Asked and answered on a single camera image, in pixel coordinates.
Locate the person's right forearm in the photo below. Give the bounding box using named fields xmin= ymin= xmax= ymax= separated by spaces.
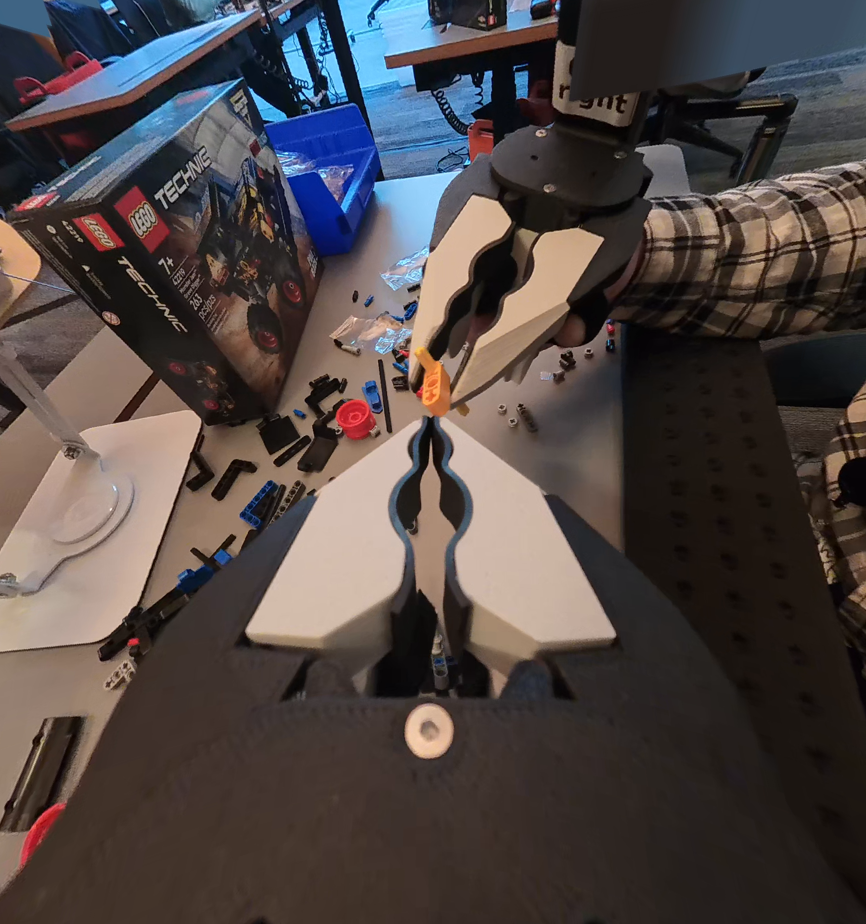
xmin=606 ymin=137 xmax=866 ymax=344

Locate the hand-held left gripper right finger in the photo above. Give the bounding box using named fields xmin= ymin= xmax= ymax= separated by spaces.
xmin=436 ymin=415 xmax=618 ymax=695

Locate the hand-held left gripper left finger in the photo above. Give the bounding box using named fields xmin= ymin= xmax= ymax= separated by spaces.
xmin=245 ymin=415 xmax=439 ymax=697

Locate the dark cardboard box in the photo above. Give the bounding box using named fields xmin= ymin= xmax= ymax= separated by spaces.
xmin=427 ymin=0 xmax=509 ymax=30

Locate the black curved toy panel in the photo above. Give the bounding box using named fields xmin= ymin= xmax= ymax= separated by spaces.
xmin=297 ymin=422 xmax=340 ymax=474

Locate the pile of black toy beams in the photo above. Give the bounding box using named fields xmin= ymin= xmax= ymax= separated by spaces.
xmin=97 ymin=372 xmax=347 ymax=661

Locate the orange thin toy beam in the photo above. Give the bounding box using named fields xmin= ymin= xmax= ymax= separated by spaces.
xmin=418 ymin=359 xmax=452 ymax=418

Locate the clear plastic bag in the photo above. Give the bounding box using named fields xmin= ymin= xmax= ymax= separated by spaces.
xmin=329 ymin=312 xmax=414 ymax=356
xmin=381 ymin=247 xmax=431 ymax=293

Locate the grey desk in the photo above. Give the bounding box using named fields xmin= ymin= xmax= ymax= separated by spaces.
xmin=0 ymin=144 xmax=686 ymax=903

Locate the black office chair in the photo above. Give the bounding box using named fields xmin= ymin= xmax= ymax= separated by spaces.
xmin=0 ymin=18 xmax=69 ymax=210

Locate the black coiled cable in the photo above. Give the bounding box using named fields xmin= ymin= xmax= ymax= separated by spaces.
xmin=436 ymin=83 xmax=477 ymax=138

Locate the blue angled toy beam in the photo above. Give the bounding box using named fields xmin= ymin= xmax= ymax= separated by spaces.
xmin=239 ymin=480 xmax=282 ymax=524

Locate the black chair base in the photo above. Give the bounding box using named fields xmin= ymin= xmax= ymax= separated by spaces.
xmin=649 ymin=68 xmax=802 ymax=181

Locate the teal office chair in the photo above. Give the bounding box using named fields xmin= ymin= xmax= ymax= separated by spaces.
xmin=761 ymin=332 xmax=866 ymax=409

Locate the red bag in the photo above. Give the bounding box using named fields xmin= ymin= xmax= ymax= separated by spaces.
xmin=14 ymin=52 xmax=105 ymax=102

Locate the black square toy panel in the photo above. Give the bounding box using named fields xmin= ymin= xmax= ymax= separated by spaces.
xmin=257 ymin=413 xmax=301 ymax=456

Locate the toy truck set box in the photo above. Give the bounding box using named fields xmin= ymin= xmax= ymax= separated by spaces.
xmin=7 ymin=78 xmax=325 ymax=427

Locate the blue storage bin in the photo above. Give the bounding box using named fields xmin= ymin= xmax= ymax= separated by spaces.
xmin=263 ymin=103 xmax=379 ymax=257

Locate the white book stand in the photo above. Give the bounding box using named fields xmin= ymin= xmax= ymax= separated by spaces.
xmin=0 ymin=205 xmax=203 ymax=658

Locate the pile of small toy pins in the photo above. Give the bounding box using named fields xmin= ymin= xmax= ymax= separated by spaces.
xmin=349 ymin=289 xmax=621 ymax=387

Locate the crumpled shiny plastic bag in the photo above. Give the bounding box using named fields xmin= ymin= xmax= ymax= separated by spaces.
xmin=274 ymin=150 xmax=354 ymax=206

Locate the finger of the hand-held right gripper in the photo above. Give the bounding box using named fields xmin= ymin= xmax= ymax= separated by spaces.
xmin=449 ymin=231 xmax=607 ymax=407
xmin=408 ymin=195 xmax=515 ymax=393

